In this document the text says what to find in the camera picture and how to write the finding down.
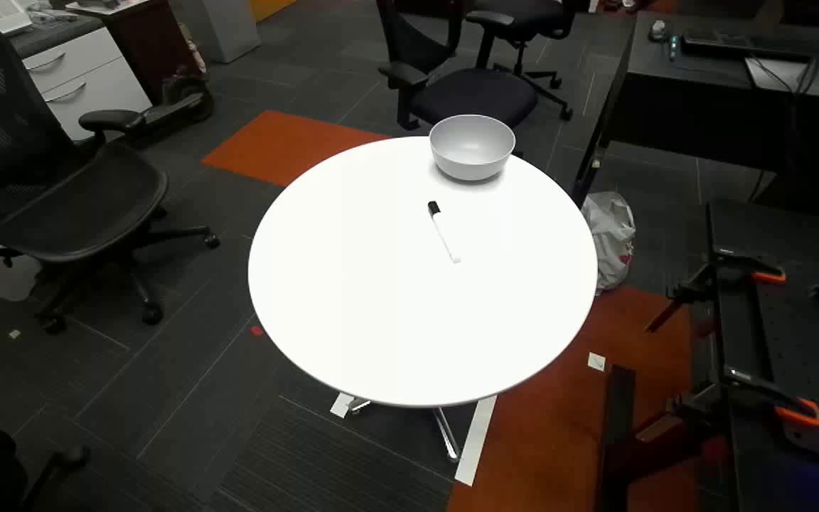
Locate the white marker with black cap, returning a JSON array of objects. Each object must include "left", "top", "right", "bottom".
[{"left": 426, "top": 199, "right": 463, "bottom": 269}]

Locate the white round bowl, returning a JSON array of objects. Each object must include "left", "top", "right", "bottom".
[{"left": 426, "top": 112, "right": 518, "bottom": 185}]

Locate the black padded office chair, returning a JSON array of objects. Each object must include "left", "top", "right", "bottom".
[
  {"left": 463, "top": 0, "right": 578, "bottom": 126},
  {"left": 375, "top": 0, "right": 540, "bottom": 138}
]

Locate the white table base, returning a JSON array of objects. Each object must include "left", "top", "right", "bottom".
[{"left": 326, "top": 391, "right": 500, "bottom": 490}]

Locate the white plastic bag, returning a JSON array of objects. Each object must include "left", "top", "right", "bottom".
[{"left": 579, "top": 187, "right": 641, "bottom": 296}]

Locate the grey metal cabinet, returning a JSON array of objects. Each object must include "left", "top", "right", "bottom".
[{"left": 176, "top": 0, "right": 264, "bottom": 69}]

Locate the black orange bar clamp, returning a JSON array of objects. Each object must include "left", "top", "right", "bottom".
[
  {"left": 645, "top": 249, "right": 791, "bottom": 337},
  {"left": 669, "top": 367, "right": 819, "bottom": 435}
]

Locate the dark office desk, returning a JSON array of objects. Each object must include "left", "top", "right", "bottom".
[{"left": 574, "top": 8, "right": 819, "bottom": 202}]

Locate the black mesh office chair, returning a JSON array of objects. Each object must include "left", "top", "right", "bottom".
[{"left": 0, "top": 13, "right": 221, "bottom": 337}]

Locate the white drawer cabinet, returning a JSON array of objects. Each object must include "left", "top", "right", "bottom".
[{"left": 9, "top": 24, "right": 157, "bottom": 146}]

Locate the black keyboard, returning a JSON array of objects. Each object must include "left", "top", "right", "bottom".
[{"left": 679, "top": 24, "right": 819, "bottom": 62}]

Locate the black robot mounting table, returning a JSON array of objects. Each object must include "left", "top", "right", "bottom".
[{"left": 705, "top": 196, "right": 819, "bottom": 512}]

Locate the white paper sheet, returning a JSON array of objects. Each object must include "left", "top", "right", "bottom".
[{"left": 746, "top": 54, "right": 819, "bottom": 99}]

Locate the black upright post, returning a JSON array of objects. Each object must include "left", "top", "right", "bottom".
[{"left": 597, "top": 364, "right": 641, "bottom": 512}]

